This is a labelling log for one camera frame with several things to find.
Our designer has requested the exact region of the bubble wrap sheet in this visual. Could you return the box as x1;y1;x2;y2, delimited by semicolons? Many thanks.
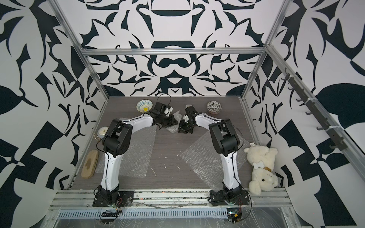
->
181;129;252;189
166;111;182;134
95;125;157;179

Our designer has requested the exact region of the yellow patterned bowl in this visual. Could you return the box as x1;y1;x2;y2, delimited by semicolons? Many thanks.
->
136;99;153;113

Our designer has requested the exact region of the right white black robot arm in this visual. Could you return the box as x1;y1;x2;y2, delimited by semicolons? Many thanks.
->
178;105;242;198

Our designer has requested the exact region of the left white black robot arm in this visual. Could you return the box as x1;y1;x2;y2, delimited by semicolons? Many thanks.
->
98;113;178;198

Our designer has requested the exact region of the black white speckled bowl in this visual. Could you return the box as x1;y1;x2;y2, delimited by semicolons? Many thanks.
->
206;101;222;115

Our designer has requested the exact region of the wooden oval brush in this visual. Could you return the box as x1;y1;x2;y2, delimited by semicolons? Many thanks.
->
81;150;99;179

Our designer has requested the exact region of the white teddy bear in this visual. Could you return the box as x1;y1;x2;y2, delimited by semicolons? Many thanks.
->
244;145;278;195

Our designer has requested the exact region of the right electronics board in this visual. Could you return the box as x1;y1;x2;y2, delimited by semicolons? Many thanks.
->
227;208;242;223

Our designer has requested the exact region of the electronics board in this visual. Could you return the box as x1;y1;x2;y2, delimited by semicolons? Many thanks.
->
227;208;242;223
100;210;122;225

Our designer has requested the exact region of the left electronics board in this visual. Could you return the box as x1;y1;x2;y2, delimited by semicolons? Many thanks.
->
100;210;122;225

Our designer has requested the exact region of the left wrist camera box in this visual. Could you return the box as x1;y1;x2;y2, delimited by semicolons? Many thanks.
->
151;102;173;117

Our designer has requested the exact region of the aluminium frame rail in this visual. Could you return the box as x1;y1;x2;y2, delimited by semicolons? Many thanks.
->
81;47;264;56

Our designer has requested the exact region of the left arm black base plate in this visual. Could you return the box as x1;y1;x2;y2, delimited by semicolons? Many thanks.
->
92;188;135;208

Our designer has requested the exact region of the white slotted cable duct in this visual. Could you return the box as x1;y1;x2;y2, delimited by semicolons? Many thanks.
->
58;208;228;219

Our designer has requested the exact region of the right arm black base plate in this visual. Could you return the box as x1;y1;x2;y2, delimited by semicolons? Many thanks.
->
208;186;251;206

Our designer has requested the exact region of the grey wall hook rail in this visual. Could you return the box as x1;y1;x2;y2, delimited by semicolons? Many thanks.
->
281;68;348;151

